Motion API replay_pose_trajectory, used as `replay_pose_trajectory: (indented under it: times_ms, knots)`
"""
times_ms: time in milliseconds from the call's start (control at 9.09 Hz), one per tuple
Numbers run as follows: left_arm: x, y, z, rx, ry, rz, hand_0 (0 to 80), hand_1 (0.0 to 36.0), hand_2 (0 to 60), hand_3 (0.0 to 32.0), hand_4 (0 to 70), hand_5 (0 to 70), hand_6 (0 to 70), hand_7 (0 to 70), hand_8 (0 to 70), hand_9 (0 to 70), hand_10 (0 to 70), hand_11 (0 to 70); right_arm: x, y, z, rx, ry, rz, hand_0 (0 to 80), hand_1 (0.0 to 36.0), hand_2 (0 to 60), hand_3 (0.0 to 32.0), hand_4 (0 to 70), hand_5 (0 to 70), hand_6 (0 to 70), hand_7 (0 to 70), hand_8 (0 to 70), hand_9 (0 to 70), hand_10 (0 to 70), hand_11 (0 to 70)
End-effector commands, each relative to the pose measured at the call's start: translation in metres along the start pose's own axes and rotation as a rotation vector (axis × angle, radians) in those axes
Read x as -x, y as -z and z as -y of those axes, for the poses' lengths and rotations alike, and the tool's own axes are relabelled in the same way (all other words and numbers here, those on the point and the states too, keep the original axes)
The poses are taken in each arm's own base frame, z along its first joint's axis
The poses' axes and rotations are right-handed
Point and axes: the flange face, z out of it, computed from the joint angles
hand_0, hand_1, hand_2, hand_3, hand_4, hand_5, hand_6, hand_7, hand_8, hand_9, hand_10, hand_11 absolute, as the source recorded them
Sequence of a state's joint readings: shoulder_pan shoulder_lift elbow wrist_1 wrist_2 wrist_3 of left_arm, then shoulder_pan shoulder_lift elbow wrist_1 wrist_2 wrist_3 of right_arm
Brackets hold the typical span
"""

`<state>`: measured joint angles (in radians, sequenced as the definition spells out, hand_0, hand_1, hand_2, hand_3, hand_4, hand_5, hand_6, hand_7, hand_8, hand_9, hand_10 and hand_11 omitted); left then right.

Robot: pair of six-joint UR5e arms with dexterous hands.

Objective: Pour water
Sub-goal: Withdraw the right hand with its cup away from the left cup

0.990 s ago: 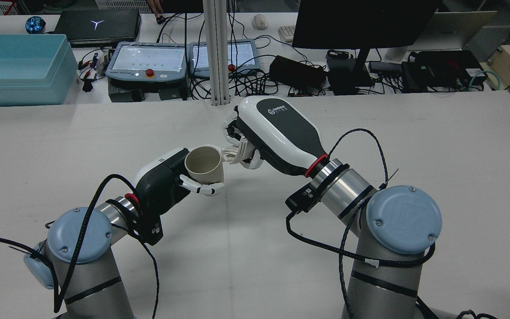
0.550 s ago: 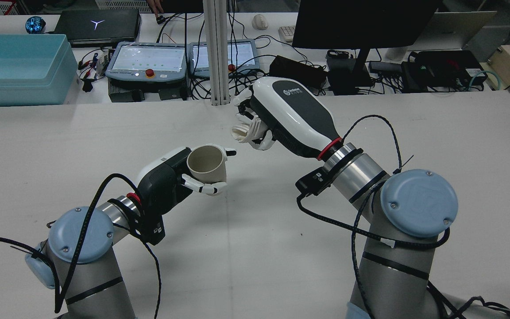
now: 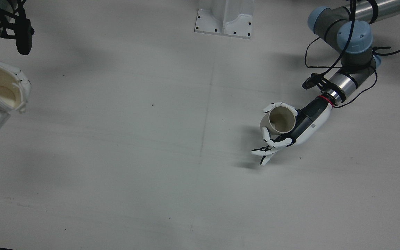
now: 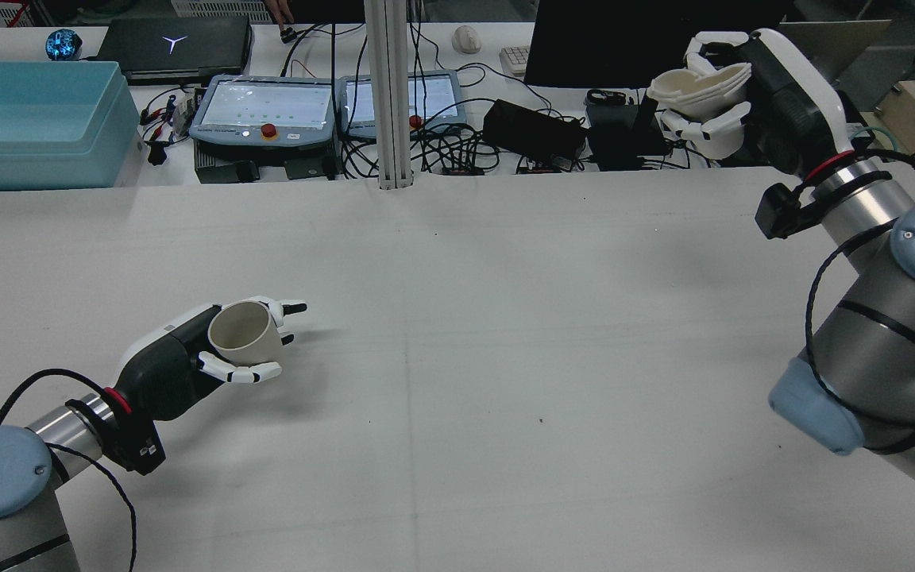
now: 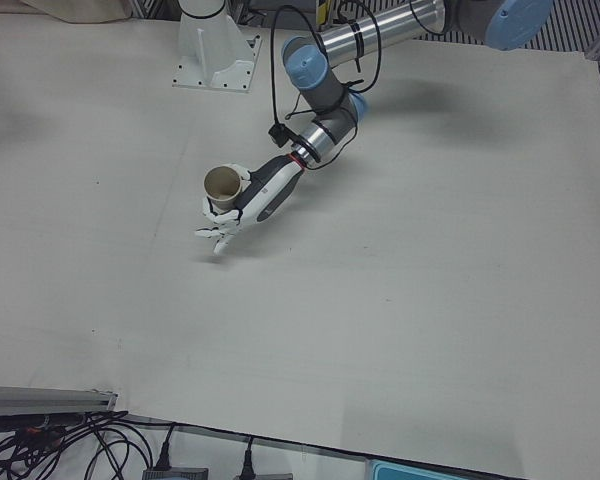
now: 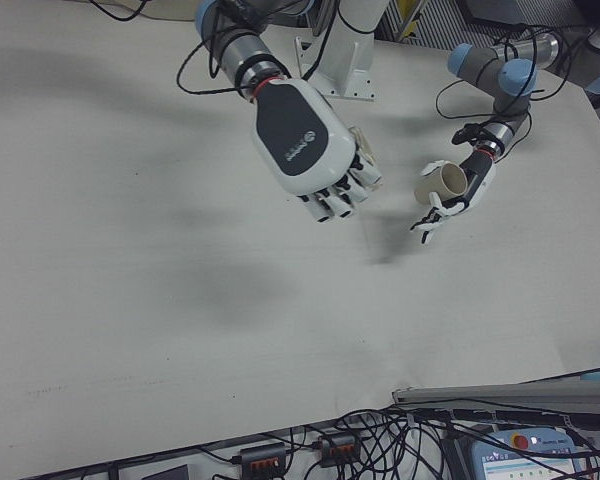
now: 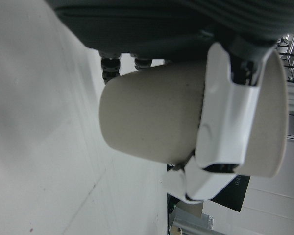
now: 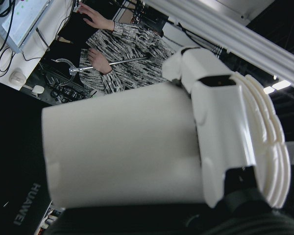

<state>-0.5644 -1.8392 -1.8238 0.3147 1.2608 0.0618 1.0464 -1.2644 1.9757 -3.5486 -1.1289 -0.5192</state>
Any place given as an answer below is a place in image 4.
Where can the black laptop with logo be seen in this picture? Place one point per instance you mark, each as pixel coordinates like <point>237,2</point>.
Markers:
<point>175,48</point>

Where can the light blue plastic bin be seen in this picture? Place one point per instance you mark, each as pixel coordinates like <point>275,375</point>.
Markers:
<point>36,135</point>

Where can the aluminium profile post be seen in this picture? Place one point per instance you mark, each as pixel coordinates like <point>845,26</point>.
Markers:
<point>390,95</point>

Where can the black computer monitor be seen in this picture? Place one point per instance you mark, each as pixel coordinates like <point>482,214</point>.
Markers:
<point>648,40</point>

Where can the black electronics box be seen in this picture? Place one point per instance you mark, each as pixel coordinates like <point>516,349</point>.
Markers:
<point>624,131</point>

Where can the black power adapter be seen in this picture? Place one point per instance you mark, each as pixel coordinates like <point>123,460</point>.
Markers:
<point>310,168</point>
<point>227,171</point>

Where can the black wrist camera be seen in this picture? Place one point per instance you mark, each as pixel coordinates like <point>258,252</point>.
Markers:
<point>779,213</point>
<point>136,445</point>

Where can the glowing blue ball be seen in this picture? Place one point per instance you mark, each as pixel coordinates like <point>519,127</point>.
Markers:
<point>63,44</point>

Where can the grey computer mouse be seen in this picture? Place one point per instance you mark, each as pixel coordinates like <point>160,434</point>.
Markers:
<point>467,40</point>

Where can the black power brick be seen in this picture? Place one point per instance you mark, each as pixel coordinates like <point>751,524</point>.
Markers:
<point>533,129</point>

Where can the grey teach pendant red button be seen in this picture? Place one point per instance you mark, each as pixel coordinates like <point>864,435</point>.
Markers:
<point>434,99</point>
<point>263,111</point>

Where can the cream bowls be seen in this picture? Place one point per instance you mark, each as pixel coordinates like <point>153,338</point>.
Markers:
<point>696,91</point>

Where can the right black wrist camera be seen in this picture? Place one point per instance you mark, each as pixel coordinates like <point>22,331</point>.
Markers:
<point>779,213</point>

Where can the right white dexterous robot hand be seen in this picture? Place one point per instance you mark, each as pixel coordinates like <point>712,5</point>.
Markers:
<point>795,103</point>

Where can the white keyboard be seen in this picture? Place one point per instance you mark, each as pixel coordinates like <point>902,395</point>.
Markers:
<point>516,60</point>

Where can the bystander bare hand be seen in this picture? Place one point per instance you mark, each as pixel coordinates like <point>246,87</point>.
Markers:
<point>279,9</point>

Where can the red black clip leads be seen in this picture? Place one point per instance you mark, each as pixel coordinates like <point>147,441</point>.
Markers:
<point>157,131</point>

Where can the beige paper cup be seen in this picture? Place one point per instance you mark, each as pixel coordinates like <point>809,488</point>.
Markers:
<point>255,345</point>

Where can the left white dexterous robot hand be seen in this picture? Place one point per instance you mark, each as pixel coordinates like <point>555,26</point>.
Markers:
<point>160,373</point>

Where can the right grey UR5e robot arm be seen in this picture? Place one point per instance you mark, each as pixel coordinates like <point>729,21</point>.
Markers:
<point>870,334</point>

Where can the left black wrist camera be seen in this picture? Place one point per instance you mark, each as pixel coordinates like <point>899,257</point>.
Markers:
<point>136,445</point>

